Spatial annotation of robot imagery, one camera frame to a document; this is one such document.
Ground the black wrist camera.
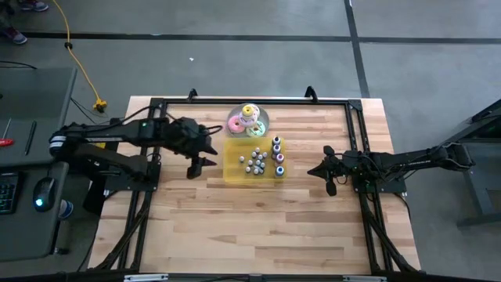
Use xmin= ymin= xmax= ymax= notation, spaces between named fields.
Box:
xmin=338 ymin=150 xmax=363 ymax=168
xmin=174 ymin=116 xmax=204 ymax=134

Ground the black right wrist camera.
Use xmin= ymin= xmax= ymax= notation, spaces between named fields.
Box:
xmin=338 ymin=150 xmax=363 ymax=168

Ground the yellow translucent plastic bin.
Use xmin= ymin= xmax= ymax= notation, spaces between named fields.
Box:
xmin=222 ymin=136 xmax=289 ymax=185

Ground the black aluminium table frame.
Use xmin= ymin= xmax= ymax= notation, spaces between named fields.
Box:
xmin=88 ymin=96 xmax=423 ymax=275

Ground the grey office desk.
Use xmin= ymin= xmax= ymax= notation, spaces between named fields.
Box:
xmin=0 ymin=67 xmax=78 ymax=168
xmin=0 ymin=161 xmax=70 ymax=262

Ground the lavender toy donut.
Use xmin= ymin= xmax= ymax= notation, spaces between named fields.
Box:
xmin=238 ymin=105 xmax=261 ymax=128

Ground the black computer mouse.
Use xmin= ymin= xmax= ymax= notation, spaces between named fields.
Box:
xmin=32 ymin=176 xmax=57 ymax=213

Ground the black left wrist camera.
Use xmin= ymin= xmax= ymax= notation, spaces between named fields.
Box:
xmin=174 ymin=116 xmax=204 ymax=134

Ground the black keyboard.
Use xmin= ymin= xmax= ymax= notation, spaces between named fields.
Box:
xmin=0 ymin=172 xmax=20 ymax=215

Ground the pink toy donut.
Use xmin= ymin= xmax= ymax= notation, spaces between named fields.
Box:
xmin=227 ymin=115 xmax=246 ymax=135

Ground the person's shoe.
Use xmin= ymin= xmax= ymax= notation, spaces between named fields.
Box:
xmin=18 ymin=0 xmax=50 ymax=12
xmin=0 ymin=26 xmax=28 ymax=45

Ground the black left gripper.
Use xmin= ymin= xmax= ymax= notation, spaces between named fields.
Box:
xmin=164 ymin=131 xmax=219 ymax=180

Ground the black pen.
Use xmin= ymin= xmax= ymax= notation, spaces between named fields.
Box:
xmin=23 ymin=120 xmax=38 ymax=156

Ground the black rig rail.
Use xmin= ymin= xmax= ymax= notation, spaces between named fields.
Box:
xmin=0 ymin=269 xmax=501 ymax=282

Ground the grey round plate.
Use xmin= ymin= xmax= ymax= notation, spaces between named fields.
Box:
xmin=226 ymin=102 xmax=271 ymax=138

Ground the silver metal bracket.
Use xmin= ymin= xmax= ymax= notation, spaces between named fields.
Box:
xmin=342 ymin=275 xmax=387 ymax=282
xmin=123 ymin=273 xmax=169 ymax=282

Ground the dark metal side table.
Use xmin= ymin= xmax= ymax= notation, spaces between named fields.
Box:
xmin=445 ymin=99 xmax=501 ymax=228

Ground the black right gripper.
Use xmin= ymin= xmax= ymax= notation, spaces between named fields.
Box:
xmin=307 ymin=144 xmax=340 ymax=197

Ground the red-handled screwdriver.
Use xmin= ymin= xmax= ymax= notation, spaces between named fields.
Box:
xmin=0 ymin=117 xmax=15 ymax=148

